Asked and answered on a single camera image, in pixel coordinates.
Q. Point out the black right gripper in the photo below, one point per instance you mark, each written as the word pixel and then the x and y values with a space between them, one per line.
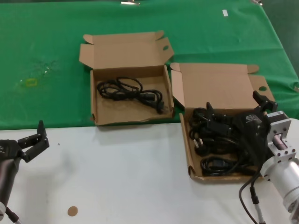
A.
pixel 251 130

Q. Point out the green tablecloth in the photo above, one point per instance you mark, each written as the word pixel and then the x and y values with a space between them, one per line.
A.
pixel 46 35

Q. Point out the brown round cardboard disc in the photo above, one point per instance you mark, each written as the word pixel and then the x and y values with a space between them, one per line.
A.
pixel 72 211

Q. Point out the cardboard box with round hole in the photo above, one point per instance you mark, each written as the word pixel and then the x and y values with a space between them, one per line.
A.
pixel 217 88

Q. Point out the metal tablecloth clamp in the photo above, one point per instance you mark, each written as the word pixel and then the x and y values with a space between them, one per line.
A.
pixel 257 1
pixel 129 2

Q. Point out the white paper label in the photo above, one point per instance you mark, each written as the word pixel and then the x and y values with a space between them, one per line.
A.
pixel 225 12

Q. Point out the cardboard box with oval hole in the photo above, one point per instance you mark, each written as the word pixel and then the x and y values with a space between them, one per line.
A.
pixel 130 58

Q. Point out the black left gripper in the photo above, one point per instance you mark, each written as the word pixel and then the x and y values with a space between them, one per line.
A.
pixel 7 149

